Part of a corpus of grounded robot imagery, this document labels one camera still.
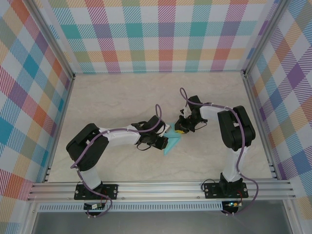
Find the grey metal sheet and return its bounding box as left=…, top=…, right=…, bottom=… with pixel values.
left=31, top=211, right=293, bottom=234

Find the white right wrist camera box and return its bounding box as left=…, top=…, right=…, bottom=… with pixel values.
left=179, top=106, right=191, bottom=119

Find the small dark circuit board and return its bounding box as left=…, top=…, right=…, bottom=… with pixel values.
left=83, top=202, right=106, bottom=211

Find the aluminium frame post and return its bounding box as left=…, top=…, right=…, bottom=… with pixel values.
left=28, top=0, right=75, bottom=81
left=242, top=0, right=291, bottom=74

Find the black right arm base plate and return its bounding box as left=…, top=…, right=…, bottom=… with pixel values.
left=203, top=182, right=249, bottom=199

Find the aluminium table side rail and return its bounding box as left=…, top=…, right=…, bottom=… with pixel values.
left=242, top=72, right=278, bottom=180
left=43, top=75, right=75, bottom=183

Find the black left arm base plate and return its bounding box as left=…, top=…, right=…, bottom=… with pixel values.
left=74, top=184, right=119, bottom=200

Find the aluminium profile rail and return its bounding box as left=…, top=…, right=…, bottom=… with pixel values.
left=26, top=179, right=297, bottom=202

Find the light blue paper sheet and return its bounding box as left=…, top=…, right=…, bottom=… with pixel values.
left=162, top=122, right=182, bottom=156

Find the slotted grey cable duct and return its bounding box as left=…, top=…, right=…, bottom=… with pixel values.
left=38, top=204, right=224, bottom=212

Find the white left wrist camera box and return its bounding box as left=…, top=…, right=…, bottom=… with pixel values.
left=159, top=123, right=171, bottom=137

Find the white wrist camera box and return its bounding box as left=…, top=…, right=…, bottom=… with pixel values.
left=179, top=106, right=191, bottom=119
left=159, top=123, right=171, bottom=137

